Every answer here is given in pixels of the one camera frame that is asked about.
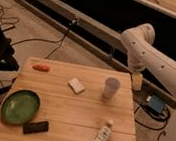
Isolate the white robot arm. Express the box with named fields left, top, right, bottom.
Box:
left=120, top=23, right=176, bottom=141

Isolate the white sponge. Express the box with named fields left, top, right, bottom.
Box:
left=68, top=78, right=85, bottom=94

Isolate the white paper cup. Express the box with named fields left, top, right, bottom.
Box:
left=103, top=77, right=121, bottom=99

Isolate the blue box on floor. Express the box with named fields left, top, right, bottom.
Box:
left=146, top=95, right=165, bottom=114

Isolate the black rectangular block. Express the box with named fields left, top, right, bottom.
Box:
left=23, top=121, right=49, bottom=134

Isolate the green round plate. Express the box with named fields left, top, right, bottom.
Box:
left=0, top=90, right=41, bottom=125

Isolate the grey metal rail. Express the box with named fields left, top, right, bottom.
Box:
left=0, top=0, right=176, bottom=109

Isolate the black cable on floor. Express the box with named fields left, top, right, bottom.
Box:
left=9, top=10, right=80, bottom=64

